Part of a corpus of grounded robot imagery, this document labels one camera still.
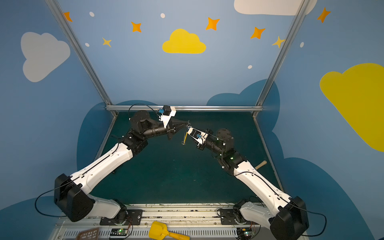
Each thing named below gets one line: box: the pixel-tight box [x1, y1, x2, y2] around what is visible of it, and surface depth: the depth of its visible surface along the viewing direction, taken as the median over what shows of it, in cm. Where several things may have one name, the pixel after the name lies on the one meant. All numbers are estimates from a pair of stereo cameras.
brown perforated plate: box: [76, 227, 99, 240], surface depth 71 cm
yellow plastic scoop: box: [149, 221, 191, 240], surface depth 71 cm
